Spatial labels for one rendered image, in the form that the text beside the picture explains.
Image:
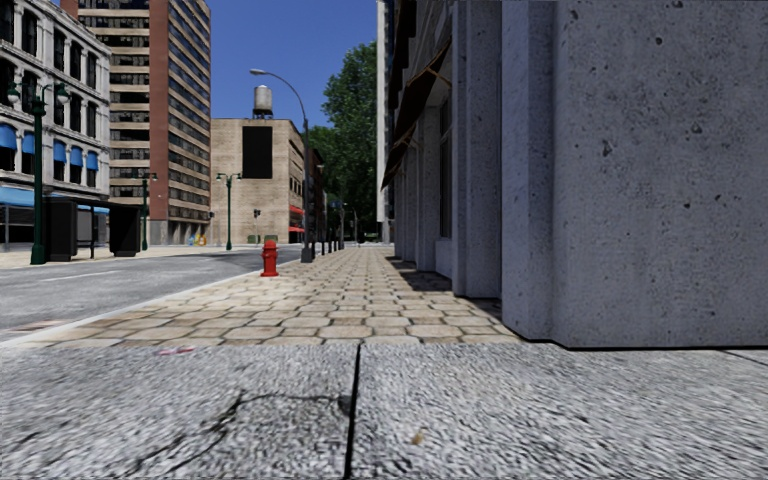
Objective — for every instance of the dark red brick building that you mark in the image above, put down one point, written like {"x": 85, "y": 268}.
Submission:
{"x": 315, "y": 192}

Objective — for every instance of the grey street lamp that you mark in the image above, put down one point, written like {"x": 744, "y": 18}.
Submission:
{"x": 306, "y": 180}

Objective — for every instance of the trees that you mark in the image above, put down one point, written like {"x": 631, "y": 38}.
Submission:
{"x": 354, "y": 138}

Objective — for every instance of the red fire hydrant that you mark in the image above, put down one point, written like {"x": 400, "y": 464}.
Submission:
{"x": 270, "y": 259}

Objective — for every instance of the tan brick building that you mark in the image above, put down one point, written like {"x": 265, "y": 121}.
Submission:
{"x": 252, "y": 198}

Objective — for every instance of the green street lamp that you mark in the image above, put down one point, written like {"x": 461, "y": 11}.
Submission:
{"x": 228, "y": 210}
{"x": 144, "y": 210}
{"x": 38, "y": 180}

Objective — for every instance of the pale concrete building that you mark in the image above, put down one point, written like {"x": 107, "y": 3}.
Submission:
{"x": 600, "y": 150}

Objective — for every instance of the red brick tower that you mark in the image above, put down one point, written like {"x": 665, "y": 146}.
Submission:
{"x": 162, "y": 90}

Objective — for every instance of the black bus shelter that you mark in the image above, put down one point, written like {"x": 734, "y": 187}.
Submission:
{"x": 60, "y": 228}

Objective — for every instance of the pale stone building blue awnings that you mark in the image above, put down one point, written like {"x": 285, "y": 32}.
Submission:
{"x": 54, "y": 90}

